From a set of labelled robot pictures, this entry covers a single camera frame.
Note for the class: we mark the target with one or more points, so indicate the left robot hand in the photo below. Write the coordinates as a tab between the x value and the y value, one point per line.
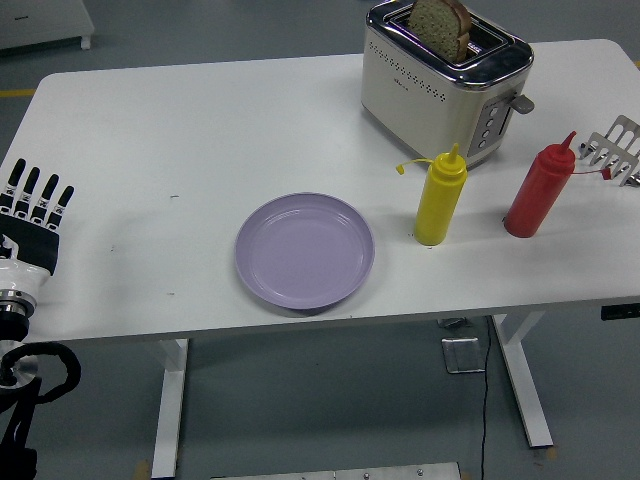
30	245

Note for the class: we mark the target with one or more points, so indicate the purple plate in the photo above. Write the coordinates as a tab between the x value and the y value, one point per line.
305	250

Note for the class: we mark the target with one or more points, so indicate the brown bread slice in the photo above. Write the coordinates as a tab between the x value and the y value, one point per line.
435	27

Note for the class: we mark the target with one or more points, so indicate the grey toaster lever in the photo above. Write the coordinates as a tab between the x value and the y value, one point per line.
522	103

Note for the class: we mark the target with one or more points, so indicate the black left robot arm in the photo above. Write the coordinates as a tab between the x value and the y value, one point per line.
20	375

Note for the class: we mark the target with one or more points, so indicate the square metal floor plate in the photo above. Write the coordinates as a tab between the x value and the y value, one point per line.
463	355

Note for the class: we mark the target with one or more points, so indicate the white table leg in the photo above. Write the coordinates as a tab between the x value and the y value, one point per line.
525	385
170	410

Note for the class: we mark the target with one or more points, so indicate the white cabinet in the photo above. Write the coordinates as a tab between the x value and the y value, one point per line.
40	20

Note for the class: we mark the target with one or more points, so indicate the yellow squeeze bottle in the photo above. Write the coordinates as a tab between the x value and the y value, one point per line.
440	200

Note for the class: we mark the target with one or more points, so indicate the cream and chrome toaster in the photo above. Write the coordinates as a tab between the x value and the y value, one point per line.
420	100

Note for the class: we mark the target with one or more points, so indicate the small grey floor fitting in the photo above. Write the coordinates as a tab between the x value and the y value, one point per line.
454	323

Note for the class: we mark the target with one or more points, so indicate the red squeeze bottle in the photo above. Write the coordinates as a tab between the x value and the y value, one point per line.
535	195

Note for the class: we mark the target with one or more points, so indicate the black table control panel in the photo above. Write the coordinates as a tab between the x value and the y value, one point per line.
620	312

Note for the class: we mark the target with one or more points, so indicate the metal toast rack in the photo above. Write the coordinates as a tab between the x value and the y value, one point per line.
620	150

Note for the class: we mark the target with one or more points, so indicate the long metal base plate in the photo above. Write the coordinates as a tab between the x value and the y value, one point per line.
335	472

